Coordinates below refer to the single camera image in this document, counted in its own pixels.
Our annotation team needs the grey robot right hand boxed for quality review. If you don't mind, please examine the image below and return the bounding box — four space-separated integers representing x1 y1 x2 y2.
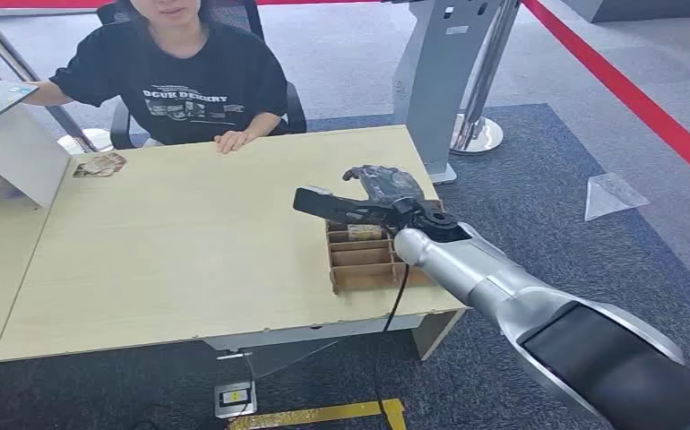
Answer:
342 165 427 207

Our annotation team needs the person's left hand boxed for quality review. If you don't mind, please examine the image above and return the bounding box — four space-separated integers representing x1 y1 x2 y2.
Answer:
214 129 258 156

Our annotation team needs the card in clear sleeve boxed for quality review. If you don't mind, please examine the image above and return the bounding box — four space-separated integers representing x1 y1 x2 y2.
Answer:
346 223 384 242

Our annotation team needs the wooden card holder box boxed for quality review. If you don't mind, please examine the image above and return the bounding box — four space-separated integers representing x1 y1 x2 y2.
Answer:
323 200 448 297

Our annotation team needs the person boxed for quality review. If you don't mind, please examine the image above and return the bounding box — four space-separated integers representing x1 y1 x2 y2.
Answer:
0 0 309 156

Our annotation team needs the black office chair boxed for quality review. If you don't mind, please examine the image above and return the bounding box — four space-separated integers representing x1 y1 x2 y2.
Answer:
96 0 309 151

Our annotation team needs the red barrier belt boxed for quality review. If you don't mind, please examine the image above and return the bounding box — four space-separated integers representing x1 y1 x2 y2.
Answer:
520 0 690 196
0 0 382 10

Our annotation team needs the grey kiosk stand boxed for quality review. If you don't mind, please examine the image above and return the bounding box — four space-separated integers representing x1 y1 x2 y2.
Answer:
392 0 522 185

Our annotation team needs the clear plastic sheet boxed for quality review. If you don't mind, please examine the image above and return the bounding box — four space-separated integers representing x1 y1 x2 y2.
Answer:
584 172 651 222

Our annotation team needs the metal floor socket box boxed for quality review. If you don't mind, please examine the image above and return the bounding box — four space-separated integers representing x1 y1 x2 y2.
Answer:
213 381 258 419

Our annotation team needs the grey platform base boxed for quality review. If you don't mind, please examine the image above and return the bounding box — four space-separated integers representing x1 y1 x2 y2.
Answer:
561 0 690 25

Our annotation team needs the chrome stanchion post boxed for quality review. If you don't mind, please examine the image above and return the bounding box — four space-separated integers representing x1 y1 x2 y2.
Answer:
450 0 522 156
0 0 115 156

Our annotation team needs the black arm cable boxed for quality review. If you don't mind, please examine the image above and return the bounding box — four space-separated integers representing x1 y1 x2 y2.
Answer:
371 228 411 430

